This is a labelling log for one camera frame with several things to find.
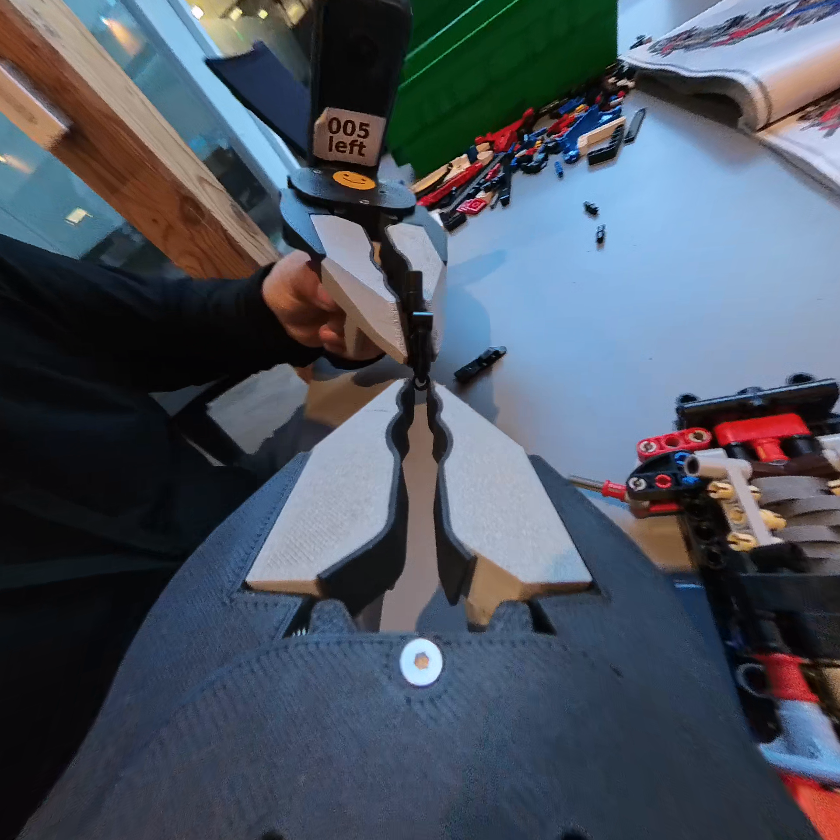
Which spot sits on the person's left hand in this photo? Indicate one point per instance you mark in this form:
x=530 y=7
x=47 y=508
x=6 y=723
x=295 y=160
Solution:
x=295 y=295

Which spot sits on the toy brick car model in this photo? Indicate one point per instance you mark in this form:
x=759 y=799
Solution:
x=754 y=525

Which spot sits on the small black toy brick assembly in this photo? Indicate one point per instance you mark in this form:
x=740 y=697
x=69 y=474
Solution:
x=417 y=328

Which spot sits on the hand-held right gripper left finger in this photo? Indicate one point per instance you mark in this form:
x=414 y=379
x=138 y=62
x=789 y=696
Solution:
x=334 y=505

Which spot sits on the pile of loose toy bricks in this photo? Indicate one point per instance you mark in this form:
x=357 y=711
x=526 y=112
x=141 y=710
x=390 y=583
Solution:
x=525 y=144

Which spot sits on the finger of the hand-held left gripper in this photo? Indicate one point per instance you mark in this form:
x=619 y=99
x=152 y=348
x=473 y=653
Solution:
x=426 y=256
x=354 y=269

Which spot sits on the toy brick instruction booklet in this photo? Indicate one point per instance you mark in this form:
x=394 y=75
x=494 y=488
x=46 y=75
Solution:
x=722 y=59

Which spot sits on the person's left forearm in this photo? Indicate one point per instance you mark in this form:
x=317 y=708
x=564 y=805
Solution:
x=216 y=315

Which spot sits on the wooden post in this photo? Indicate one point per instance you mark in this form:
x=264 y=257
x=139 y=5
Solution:
x=131 y=151

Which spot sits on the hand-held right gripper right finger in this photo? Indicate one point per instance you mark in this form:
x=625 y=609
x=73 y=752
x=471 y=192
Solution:
x=512 y=512

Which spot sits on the black toy brick beam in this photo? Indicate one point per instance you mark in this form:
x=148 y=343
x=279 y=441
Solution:
x=479 y=364

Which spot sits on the green plastic bin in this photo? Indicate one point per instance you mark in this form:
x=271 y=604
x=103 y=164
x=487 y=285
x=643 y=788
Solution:
x=499 y=85

